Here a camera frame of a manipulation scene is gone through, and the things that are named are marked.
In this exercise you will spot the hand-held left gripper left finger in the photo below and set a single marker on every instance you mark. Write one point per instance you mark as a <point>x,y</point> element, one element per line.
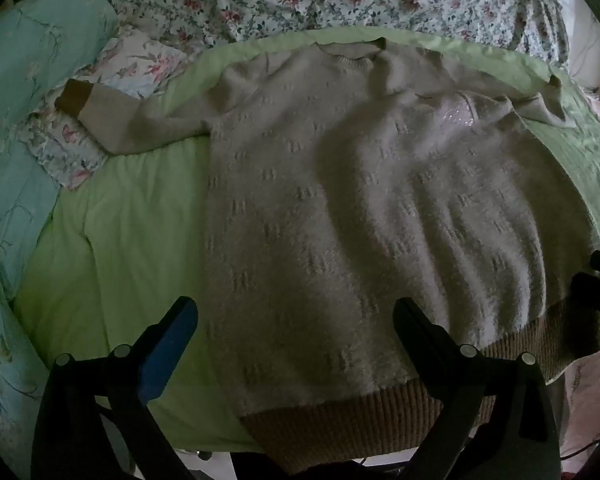
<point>166,355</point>

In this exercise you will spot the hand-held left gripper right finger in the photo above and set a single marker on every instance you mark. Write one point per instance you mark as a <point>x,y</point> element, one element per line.
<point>420,332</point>

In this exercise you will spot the beige knit sweater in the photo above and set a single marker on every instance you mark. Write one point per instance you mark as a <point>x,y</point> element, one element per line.
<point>355,185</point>

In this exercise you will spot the pink patterned cloth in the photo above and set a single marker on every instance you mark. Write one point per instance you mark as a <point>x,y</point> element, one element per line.
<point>587,390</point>

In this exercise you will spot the light green blanket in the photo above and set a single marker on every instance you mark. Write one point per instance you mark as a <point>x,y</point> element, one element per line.
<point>130,220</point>

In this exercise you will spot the white pink-flowered pillow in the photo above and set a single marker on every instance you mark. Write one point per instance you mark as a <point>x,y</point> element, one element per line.
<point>130,60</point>

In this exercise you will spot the teal floral quilt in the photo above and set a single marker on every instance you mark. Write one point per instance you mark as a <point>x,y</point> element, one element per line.
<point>25,60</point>

